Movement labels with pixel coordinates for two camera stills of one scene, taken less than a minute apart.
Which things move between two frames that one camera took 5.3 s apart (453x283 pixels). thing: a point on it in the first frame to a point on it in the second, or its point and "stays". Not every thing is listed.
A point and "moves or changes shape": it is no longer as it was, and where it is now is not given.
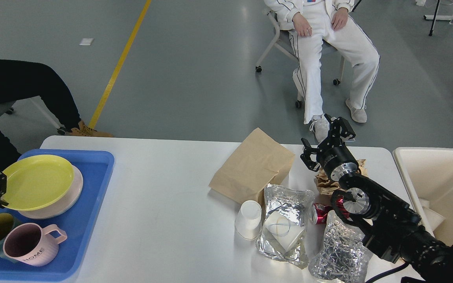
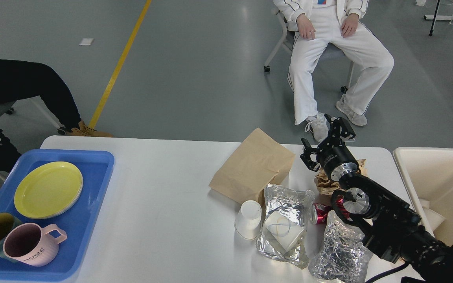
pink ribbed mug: x=31 y=244 stays
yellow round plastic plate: x=37 y=181 moves or changes shape
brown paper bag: x=258 y=160 stays
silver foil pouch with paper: x=283 y=236 stays
